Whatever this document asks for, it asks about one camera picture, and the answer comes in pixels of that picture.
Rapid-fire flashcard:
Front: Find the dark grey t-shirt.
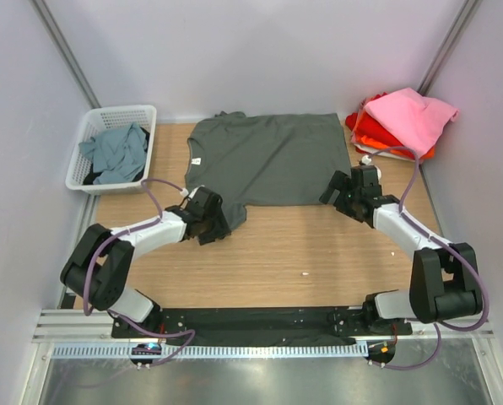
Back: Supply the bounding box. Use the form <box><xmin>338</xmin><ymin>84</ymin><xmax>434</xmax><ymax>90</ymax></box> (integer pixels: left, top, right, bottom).
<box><xmin>185</xmin><ymin>112</ymin><xmax>350</xmax><ymax>230</ymax></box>

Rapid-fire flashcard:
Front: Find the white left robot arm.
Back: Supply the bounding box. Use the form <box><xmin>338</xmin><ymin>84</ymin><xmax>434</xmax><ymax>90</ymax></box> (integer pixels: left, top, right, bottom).
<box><xmin>60</xmin><ymin>186</ymin><xmax>230</xmax><ymax>338</ymax></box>

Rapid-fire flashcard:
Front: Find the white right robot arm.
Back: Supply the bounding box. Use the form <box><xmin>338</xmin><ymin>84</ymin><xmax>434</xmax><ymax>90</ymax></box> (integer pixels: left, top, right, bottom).
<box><xmin>320</xmin><ymin>165</ymin><xmax>489</xmax><ymax>334</ymax></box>

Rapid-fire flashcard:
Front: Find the white folded t-shirt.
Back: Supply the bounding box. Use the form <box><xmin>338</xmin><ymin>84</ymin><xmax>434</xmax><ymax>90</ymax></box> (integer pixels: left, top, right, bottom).
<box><xmin>354</xmin><ymin>143</ymin><xmax>414</xmax><ymax>162</ymax></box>

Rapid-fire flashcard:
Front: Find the red folded t-shirt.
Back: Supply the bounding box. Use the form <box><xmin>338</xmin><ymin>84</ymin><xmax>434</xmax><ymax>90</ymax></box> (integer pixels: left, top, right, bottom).
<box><xmin>345</xmin><ymin>92</ymin><xmax>404</xmax><ymax>149</ymax></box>

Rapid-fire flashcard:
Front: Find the orange folded t-shirt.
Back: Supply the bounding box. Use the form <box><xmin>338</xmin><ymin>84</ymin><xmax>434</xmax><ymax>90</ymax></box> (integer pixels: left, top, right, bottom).
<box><xmin>351</xmin><ymin>133</ymin><xmax>435</xmax><ymax>160</ymax></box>

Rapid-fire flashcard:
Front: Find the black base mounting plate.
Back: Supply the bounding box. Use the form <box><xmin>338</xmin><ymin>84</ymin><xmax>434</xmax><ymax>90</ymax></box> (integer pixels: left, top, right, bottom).
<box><xmin>111</xmin><ymin>306</ymin><xmax>413</xmax><ymax>348</ymax></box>

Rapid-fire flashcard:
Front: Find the pink folded t-shirt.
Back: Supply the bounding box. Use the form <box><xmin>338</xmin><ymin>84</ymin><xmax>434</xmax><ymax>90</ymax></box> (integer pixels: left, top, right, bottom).
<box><xmin>364</xmin><ymin>88</ymin><xmax>459</xmax><ymax>145</ymax></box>

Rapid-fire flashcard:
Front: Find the light blue t-shirt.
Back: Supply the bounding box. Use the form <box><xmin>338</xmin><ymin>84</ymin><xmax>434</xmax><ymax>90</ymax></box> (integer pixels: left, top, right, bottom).
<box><xmin>79</xmin><ymin>122</ymin><xmax>150</xmax><ymax>186</ymax></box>

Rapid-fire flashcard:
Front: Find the white plastic basket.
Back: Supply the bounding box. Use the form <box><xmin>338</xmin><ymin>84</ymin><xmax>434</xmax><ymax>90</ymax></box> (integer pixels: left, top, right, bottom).
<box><xmin>65</xmin><ymin>105</ymin><xmax>157</xmax><ymax>195</ymax></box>

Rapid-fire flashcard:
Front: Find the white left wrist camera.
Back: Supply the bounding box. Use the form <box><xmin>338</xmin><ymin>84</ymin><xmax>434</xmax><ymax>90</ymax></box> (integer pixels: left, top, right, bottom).
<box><xmin>180</xmin><ymin>185</ymin><xmax>203</xmax><ymax>204</ymax></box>

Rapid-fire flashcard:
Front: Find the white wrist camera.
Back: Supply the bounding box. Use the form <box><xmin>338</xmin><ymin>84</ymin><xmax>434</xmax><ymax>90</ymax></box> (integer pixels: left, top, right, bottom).
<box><xmin>180</xmin><ymin>185</ymin><xmax>203</xmax><ymax>204</ymax></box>
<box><xmin>359</xmin><ymin>154</ymin><xmax>382</xmax><ymax>180</ymax></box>

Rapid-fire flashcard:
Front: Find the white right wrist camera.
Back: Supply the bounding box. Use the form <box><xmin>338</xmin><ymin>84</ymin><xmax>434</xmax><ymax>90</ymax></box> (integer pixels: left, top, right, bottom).
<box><xmin>359</xmin><ymin>154</ymin><xmax>382</xmax><ymax>180</ymax></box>

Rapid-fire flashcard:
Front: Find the slotted white cable duct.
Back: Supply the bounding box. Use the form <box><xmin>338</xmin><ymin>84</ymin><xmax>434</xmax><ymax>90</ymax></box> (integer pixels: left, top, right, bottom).
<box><xmin>51</xmin><ymin>341</ymin><xmax>368</xmax><ymax>360</ymax></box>

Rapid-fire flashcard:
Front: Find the aluminium frame rail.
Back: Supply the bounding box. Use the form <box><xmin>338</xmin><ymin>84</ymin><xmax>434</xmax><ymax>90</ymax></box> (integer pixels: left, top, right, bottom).
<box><xmin>33</xmin><ymin>309</ymin><xmax>494</xmax><ymax>343</ymax></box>

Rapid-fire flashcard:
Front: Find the right aluminium corner post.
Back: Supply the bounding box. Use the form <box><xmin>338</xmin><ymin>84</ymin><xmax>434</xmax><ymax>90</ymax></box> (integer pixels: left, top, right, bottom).
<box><xmin>417</xmin><ymin>0</ymin><xmax>483</xmax><ymax>96</ymax></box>

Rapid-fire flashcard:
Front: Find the aluminium corner post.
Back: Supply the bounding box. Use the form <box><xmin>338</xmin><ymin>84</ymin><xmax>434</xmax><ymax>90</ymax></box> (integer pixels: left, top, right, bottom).
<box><xmin>30</xmin><ymin>0</ymin><xmax>101</xmax><ymax>109</ymax></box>
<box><xmin>417</xmin><ymin>0</ymin><xmax>483</xmax><ymax>96</ymax></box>

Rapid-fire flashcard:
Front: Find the left aluminium corner post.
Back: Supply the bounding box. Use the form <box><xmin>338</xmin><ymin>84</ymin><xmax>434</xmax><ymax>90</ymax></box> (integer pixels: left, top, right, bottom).
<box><xmin>30</xmin><ymin>0</ymin><xmax>101</xmax><ymax>109</ymax></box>

